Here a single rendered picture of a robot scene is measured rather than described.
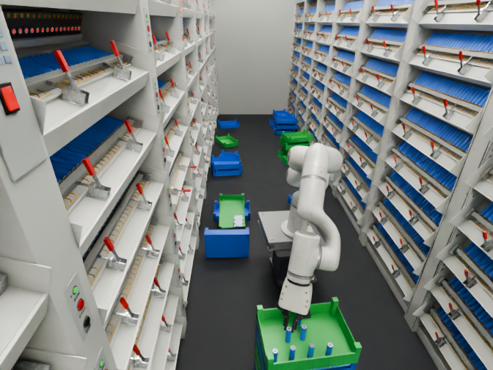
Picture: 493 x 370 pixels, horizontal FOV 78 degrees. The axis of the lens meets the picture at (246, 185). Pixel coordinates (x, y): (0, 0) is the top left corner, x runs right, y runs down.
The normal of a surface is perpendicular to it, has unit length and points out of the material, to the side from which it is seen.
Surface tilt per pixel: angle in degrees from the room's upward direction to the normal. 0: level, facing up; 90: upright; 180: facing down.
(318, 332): 0
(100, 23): 90
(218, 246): 90
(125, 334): 20
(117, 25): 90
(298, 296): 66
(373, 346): 0
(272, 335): 0
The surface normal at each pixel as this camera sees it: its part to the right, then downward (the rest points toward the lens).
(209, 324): 0.01, -0.88
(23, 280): 0.04, 0.47
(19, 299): 0.36, -0.83
